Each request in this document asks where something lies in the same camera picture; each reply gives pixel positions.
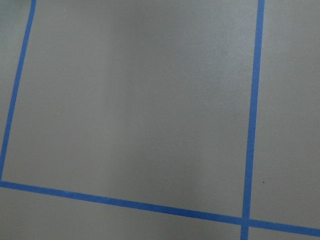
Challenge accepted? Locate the blue tape line lengthwise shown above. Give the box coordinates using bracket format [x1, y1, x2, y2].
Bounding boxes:
[240, 0, 265, 240]

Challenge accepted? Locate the blue tape line crosswise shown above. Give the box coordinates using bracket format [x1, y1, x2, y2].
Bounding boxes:
[0, 181, 320, 237]

